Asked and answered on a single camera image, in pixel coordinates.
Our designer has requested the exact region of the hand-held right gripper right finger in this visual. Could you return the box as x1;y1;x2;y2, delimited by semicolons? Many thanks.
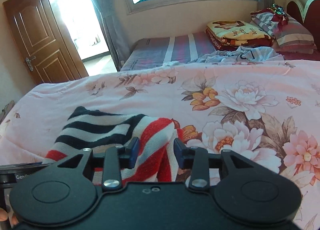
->
173;138;253;192

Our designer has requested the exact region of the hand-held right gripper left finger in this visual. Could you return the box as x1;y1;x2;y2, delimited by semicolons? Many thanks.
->
57;137;140;192

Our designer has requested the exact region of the black white red striped sweater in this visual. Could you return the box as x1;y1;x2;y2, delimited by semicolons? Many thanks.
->
42;106;184;187

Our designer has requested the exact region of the person's left hand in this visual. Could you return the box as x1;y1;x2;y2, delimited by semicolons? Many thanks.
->
0;207;19;226

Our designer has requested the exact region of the pink floral blanket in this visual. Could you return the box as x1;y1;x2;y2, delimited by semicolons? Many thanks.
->
0;59;320;230

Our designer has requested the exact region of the striped bed sheet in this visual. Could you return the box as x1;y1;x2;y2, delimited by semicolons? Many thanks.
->
119;31;218;72

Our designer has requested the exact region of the light blue cloth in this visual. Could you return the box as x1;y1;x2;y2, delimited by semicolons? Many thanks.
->
187;46;286;64

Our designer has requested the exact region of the folded printed blanket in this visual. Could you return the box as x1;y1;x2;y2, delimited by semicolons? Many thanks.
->
205;20;275;51

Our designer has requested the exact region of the brown wooden door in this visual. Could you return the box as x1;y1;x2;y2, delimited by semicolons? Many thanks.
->
2;0;90;85

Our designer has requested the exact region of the folded striped cloth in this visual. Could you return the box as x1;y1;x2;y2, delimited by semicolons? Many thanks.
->
250;11;278;38

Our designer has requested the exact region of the striped pillow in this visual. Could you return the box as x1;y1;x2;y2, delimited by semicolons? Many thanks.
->
271;13;318;54

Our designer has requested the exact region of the dark red shiny cloth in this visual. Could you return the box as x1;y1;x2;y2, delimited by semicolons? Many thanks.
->
266;4;291;27

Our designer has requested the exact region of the red scalloped headboard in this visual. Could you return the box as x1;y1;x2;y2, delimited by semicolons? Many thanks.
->
286;0;320;28

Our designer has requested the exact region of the metal door handle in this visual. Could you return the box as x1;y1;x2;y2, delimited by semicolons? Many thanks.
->
24;56;37;72

